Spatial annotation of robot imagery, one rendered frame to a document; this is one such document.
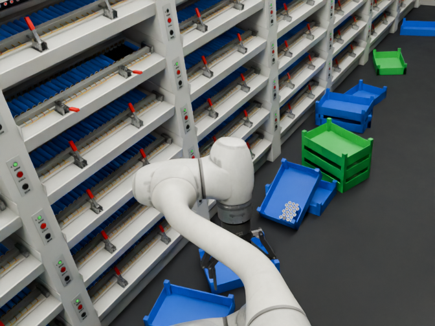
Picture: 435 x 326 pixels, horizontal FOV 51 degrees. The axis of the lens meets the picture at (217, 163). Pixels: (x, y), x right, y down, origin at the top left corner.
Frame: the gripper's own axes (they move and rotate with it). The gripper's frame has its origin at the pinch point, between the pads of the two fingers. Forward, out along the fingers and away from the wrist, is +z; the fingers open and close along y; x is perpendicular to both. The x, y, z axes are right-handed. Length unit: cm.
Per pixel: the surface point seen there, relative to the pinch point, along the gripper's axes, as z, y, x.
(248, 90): -22, 23, 109
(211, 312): 47, -7, 41
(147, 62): -50, -20, 61
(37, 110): -45, -51, 31
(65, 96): -47, -45, 38
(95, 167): -22, -40, 40
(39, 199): -20, -55, 23
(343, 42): -24, 102, 197
